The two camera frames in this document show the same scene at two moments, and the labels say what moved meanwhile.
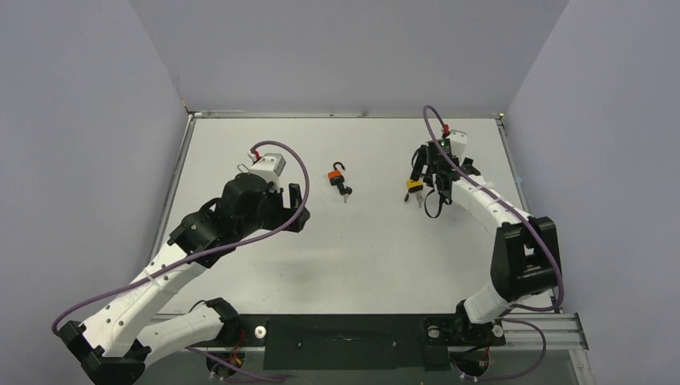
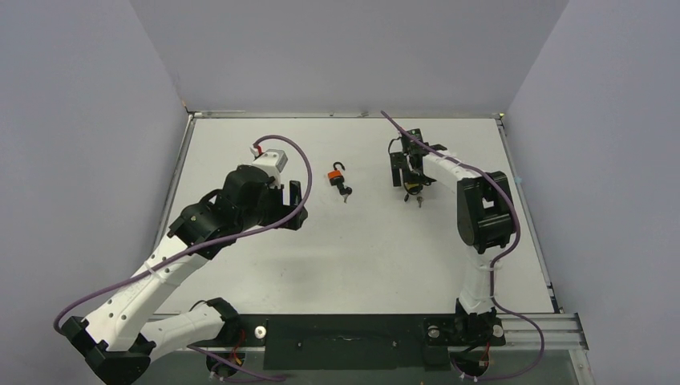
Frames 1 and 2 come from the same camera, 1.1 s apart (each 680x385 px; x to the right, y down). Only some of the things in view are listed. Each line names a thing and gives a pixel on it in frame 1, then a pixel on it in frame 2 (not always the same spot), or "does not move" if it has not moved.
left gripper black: (285, 215) does not move
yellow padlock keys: (419, 198) does not move
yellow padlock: (414, 185) does not move
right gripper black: (438, 167) to (413, 159)
